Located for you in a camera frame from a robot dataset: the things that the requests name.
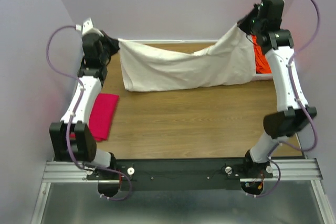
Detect folded magenta t shirt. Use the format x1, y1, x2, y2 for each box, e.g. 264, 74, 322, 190
89, 93, 119, 142

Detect orange t shirt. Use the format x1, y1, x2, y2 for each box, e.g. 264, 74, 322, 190
251, 35, 271, 74

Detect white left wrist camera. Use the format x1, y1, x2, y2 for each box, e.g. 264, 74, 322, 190
75, 17, 103, 37

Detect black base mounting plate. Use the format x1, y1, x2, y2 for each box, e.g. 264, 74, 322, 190
87, 157, 273, 196

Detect aluminium frame rail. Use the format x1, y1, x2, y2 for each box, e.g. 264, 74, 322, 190
32, 157, 335, 223

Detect white t shirt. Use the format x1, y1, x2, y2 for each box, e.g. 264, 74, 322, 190
119, 25, 256, 92

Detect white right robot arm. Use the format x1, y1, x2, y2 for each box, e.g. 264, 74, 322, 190
238, 0, 317, 178

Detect white plastic laundry basket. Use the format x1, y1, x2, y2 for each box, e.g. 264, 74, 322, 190
252, 73, 273, 81

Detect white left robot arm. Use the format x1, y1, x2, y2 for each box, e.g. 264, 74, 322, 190
49, 28, 119, 179

